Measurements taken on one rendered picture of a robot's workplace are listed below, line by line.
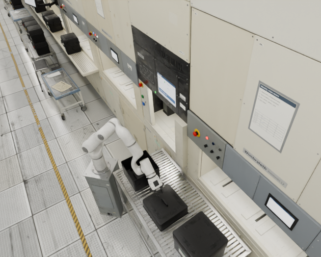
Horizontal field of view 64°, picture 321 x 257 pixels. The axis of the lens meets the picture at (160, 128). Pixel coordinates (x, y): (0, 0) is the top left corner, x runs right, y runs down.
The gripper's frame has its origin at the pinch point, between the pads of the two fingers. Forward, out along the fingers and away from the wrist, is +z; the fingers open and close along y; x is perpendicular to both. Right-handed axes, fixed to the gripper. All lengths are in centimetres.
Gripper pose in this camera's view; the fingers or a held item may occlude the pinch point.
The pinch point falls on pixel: (159, 193)
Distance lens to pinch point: 225.8
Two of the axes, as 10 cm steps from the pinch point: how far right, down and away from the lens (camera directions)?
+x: -3.5, 1.3, 9.3
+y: 8.3, -4.1, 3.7
